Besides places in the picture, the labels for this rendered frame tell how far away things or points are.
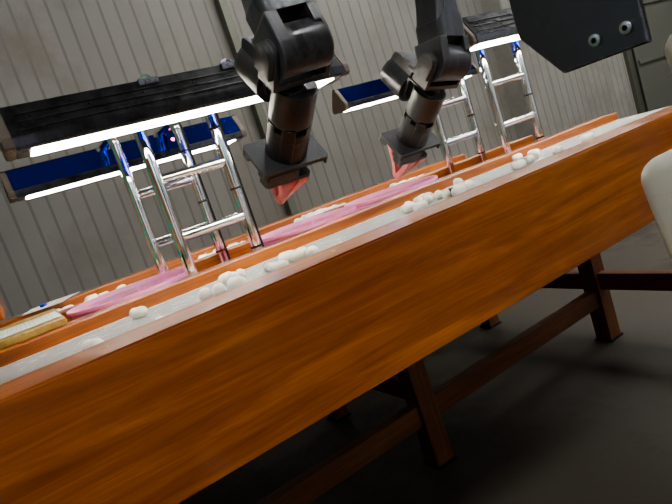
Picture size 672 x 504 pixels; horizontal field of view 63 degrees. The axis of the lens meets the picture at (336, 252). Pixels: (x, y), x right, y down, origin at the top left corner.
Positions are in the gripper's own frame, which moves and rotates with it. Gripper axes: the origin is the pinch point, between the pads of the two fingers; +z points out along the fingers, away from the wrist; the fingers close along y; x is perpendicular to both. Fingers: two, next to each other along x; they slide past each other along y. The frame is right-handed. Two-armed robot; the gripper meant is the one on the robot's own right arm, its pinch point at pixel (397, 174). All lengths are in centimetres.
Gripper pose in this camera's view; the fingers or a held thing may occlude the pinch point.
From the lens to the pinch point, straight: 109.5
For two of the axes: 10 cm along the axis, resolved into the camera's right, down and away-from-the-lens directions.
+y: -8.1, 3.3, -4.9
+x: 5.5, 7.1, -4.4
